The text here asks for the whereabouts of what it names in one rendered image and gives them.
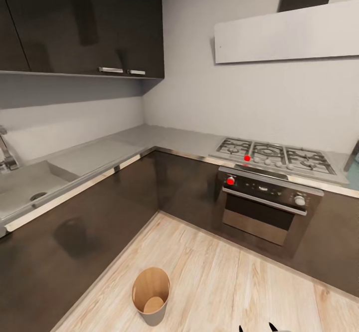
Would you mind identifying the trash can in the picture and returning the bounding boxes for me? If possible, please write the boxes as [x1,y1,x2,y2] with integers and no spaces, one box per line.
[131,267,171,327]

